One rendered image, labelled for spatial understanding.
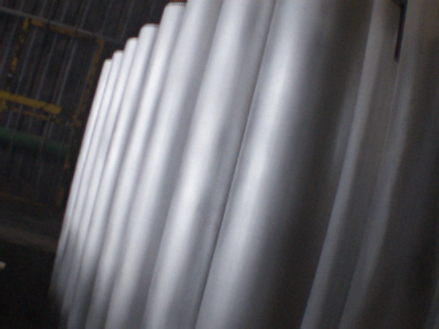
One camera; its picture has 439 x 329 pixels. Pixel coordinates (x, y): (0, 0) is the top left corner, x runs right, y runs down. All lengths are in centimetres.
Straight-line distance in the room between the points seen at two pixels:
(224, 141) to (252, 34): 22
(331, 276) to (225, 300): 43
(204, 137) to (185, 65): 36
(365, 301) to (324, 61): 43
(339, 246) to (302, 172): 43
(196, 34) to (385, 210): 69
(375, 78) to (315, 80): 44
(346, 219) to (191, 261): 36
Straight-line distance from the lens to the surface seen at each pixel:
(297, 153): 72
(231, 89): 99
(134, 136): 156
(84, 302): 192
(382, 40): 121
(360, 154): 113
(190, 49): 132
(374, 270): 91
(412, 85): 95
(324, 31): 77
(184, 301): 99
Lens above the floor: 59
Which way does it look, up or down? 4 degrees up
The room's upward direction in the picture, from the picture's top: 14 degrees clockwise
